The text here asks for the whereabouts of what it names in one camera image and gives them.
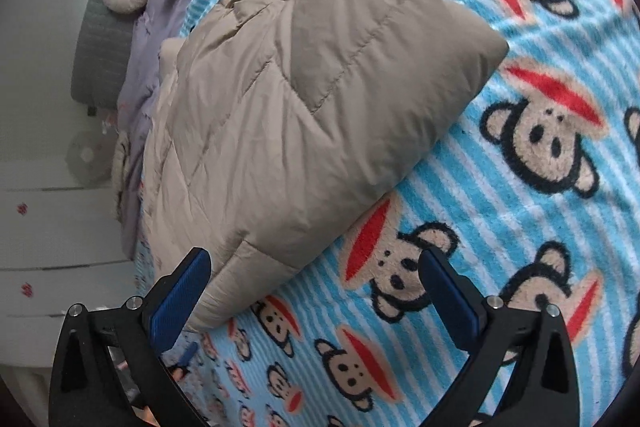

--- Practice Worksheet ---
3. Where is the monkey printed blue blanket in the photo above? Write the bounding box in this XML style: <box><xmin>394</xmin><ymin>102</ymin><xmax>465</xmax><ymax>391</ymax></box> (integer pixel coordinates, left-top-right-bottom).
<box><xmin>132</xmin><ymin>0</ymin><xmax>640</xmax><ymax>427</ymax></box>

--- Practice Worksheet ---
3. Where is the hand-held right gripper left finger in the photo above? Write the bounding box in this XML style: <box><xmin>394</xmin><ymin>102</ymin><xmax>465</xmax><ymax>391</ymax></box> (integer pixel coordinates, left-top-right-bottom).
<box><xmin>48</xmin><ymin>247</ymin><xmax>212</xmax><ymax>427</ymax></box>

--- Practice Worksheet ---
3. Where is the purple duvet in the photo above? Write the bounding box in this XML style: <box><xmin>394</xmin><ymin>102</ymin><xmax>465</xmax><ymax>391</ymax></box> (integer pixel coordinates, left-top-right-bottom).
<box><xmin>116</xmin><ymin>0</ymin><xmax>266</xmax><ymax>253</ymax></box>

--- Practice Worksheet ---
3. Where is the white fan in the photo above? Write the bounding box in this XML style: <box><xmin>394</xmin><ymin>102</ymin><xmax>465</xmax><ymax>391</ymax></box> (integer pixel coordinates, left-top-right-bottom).
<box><xmin>66</xmin><ymin>129</ymin><xmax>118</xmax><ymax>182</ymax></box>

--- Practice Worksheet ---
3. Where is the beige puffer jacket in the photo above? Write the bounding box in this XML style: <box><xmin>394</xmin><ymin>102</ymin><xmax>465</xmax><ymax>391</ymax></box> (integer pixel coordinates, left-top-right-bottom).
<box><xmin>137</xmin><ymin>0</ymin><xmax>510</xmax><ymax>333</ymax></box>

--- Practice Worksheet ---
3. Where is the white wardrobe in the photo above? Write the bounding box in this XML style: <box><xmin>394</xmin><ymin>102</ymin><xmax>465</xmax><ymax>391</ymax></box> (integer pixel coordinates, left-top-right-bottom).
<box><xmin>0</xmin><ymin>147</ymin><xmax>146</xmax><ymax>368</ymax></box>

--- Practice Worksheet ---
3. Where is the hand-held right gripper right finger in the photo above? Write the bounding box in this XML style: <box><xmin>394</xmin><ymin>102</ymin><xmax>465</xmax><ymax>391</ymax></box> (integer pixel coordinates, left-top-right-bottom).
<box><xmin>417</xmin><ymin>247</ymin><xmax>586</xmax><ymax>427</ymax></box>

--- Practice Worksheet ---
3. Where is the grey quilted headboard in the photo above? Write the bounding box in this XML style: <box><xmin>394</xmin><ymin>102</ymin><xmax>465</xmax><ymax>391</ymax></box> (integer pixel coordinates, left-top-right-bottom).
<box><xmin>71</xmin><ymin>0</ymin><xmax>151</xmax><ymax>110</ymax></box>

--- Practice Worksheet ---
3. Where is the cream folded garment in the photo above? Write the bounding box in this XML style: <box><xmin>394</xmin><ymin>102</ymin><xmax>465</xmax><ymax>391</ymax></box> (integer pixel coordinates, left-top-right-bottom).
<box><xmin>111</xmin><ymin>129</ymin><xmax>133</xmax><ymax>218</ymax></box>

